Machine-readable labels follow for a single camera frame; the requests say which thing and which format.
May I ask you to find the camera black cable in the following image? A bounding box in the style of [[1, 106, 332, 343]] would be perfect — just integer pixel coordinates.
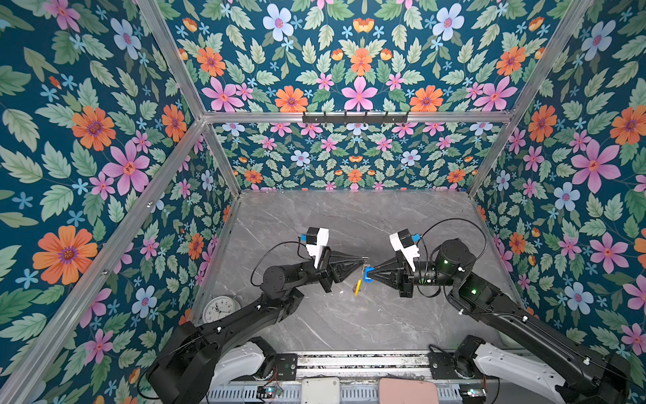
[[417, 217, 489, 261], [250, 241, 310, 286]]

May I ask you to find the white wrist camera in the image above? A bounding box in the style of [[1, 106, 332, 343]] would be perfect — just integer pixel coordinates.
[[389, 229, 421, 273], [300, 227, 330, 269]]

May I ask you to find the small green circuit board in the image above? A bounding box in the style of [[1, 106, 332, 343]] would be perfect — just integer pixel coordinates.
[[256, 386, 284, 401]]

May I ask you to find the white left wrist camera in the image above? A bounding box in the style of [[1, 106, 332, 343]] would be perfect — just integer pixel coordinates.
[[300, 227, 330, 269]]

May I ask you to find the right camera black cable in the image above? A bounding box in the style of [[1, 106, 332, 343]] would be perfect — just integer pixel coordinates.
[[417, 217, 489, 261]]

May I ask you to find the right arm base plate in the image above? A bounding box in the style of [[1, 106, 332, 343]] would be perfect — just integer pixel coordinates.
[[427, 351, 473, 380]]

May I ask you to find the left camera black cable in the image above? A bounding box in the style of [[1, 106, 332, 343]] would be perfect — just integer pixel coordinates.
[[250, 241, 310, 286]]

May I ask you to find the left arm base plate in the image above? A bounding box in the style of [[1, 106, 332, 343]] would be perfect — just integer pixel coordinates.
[[252, 353, 299, 381]]

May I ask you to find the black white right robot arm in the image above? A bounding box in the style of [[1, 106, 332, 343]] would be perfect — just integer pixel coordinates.
[[365, 238, 631, 403]]

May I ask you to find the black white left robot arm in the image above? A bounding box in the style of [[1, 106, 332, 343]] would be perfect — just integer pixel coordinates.
[[146, 247, 364, 403]]

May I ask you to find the black wall hook rack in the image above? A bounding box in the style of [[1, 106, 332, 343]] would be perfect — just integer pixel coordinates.
[[301, 111, 409, 126]]

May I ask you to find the pink plastic box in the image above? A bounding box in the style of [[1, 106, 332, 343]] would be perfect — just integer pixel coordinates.
[[378, 378, 440, 404]]

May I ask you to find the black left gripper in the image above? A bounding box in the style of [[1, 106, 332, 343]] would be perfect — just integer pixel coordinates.
[[288, 246, 363, 297]]

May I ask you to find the yellow capped key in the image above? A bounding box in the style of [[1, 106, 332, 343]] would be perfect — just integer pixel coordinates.
[[354, 279, 363, 296]]

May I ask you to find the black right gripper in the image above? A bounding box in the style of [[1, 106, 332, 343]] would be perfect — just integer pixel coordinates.
[[368, 253, 459, 301]]

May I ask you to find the right small circuit board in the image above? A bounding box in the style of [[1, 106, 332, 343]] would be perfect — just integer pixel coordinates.
[[459, 385, 487, 404]]

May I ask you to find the white alarm clock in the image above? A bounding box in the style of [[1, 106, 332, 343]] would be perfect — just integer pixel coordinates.
[[202, 296, 242, 323]]

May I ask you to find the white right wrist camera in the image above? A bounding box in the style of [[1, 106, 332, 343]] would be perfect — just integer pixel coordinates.
[[389, 229, 421, 273]]

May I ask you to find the white plastic box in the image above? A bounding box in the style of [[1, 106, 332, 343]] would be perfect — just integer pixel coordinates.
[[300, 377, 341, 404]]

